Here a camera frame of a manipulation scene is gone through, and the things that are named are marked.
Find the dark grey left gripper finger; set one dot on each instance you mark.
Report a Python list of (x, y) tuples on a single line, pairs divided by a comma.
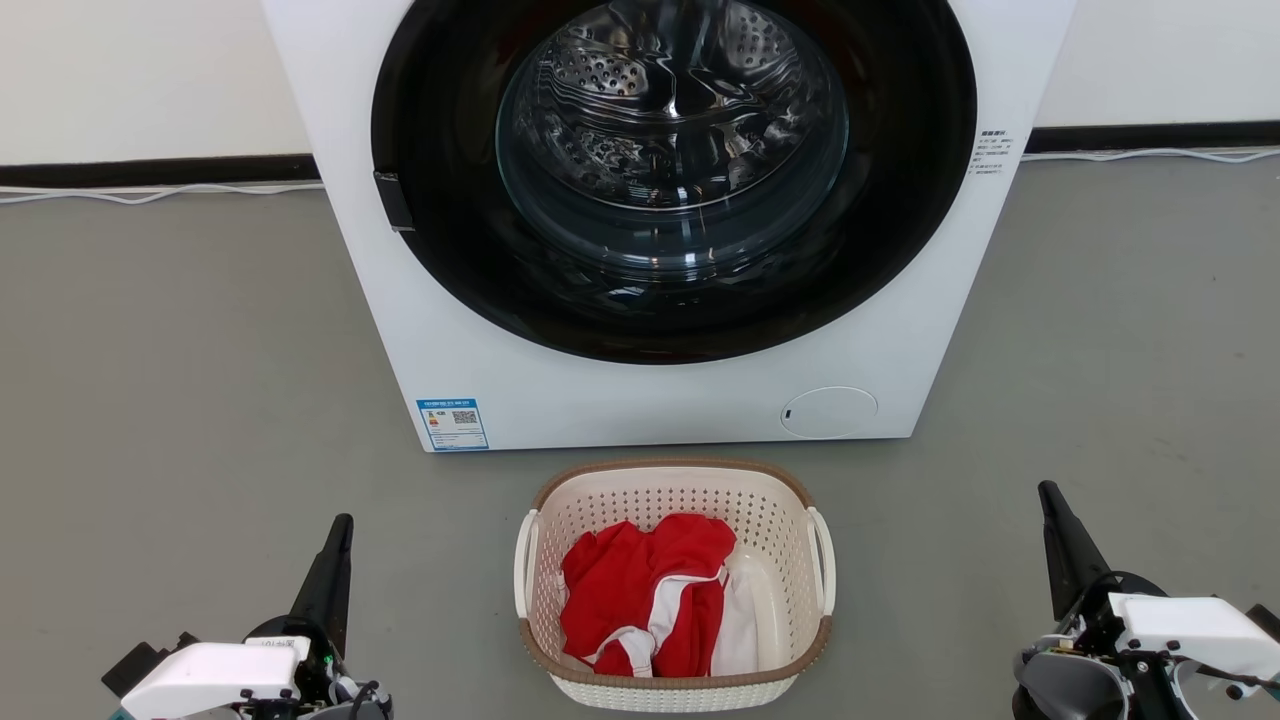
[(330, 585)]

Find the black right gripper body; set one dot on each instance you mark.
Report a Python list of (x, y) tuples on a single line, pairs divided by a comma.
[(1095, 615)]

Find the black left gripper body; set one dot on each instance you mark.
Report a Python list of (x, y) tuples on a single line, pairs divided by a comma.
[(322, 665)]

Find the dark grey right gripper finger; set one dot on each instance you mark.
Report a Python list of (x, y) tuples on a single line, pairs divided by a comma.
[(1068, 560)]

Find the cream perforated laundry basket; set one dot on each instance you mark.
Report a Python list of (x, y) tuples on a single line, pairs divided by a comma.
[(680, 490)]

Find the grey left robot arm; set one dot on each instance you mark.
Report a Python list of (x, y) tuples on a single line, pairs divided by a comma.
[(365, 702)]

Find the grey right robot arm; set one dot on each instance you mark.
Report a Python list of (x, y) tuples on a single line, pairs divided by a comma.
[(1070, 690)]

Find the blue energy label sticker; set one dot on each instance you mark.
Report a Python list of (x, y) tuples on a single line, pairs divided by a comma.
[(452, 425)]

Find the round white filter cover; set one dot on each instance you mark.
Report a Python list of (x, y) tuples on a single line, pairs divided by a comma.
[(828, 412)]

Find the red and white garment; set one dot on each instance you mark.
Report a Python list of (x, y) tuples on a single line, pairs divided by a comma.
[(620, 590)]

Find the white front-load washing machine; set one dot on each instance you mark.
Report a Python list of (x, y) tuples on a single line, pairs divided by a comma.
[(650, 405)]

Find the black washer door latch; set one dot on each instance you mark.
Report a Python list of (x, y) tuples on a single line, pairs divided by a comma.
[(394, 202)]

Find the black round washer door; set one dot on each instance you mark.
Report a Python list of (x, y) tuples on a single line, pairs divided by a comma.
[(900, 200)]

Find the small printed text label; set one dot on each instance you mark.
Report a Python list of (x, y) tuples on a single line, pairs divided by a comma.
[(991, 152)]

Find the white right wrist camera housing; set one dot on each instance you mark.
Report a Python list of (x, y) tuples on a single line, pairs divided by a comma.
[(1190, 630)]

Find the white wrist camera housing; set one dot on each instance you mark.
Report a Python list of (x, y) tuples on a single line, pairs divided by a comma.
[(215, 675), (1190, 630)]

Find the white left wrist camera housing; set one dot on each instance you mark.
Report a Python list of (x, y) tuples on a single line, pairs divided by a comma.
[(215, 675)]

